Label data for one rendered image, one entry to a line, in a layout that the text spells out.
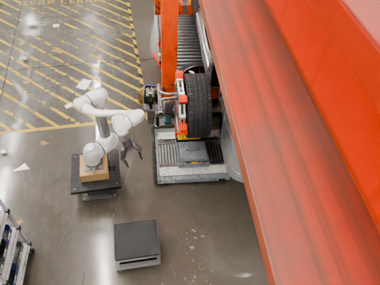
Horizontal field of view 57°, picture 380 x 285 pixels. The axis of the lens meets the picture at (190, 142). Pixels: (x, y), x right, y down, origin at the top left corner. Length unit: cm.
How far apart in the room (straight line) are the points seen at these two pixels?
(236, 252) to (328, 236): 329
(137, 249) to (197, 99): 146
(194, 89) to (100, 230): 171
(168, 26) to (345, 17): 337
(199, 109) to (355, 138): 290
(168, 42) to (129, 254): 206
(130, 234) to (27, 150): 187
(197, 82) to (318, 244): 306
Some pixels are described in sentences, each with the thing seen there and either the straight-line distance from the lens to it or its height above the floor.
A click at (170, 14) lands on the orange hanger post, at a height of 160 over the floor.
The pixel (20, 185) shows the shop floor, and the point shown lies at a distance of 430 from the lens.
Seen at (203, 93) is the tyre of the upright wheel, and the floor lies 115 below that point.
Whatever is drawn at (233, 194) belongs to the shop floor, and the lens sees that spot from 398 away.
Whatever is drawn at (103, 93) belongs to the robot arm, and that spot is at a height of 121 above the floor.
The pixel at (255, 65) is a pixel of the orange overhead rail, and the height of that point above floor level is 300.
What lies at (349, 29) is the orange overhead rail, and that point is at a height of 322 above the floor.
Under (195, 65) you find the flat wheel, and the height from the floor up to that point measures 50.
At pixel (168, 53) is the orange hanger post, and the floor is 118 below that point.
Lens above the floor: 331
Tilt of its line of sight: 49 degrees down
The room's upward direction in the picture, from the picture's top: 5 degrees clockwise
